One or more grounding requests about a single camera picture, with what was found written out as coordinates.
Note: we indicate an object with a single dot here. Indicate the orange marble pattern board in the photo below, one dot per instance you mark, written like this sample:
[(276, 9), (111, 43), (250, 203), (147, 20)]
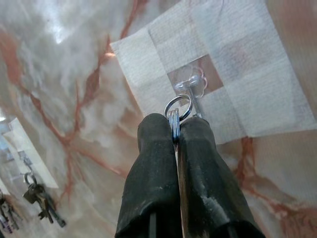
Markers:
[(62, 74)]

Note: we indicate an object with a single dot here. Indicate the white tape patch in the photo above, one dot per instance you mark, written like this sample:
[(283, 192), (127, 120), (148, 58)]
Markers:
[(247, 111), (37, 161)]

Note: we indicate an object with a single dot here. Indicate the clear adhesive hook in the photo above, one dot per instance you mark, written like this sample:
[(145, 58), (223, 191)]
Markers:
[(26, 161), (195, 79)]

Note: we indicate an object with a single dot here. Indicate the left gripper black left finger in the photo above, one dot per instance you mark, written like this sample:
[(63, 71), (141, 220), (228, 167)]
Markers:
[(151, 178)]

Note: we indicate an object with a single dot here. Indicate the dark brass key bunch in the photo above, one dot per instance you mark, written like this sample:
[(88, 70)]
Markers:
[(37, 196)]

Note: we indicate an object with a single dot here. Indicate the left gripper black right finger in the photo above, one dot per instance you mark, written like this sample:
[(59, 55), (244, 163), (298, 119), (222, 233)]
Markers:
[(208, 188)]

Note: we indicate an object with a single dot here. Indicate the key bunch with purple tag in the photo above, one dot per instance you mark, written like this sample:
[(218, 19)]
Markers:
[(7, 215)]

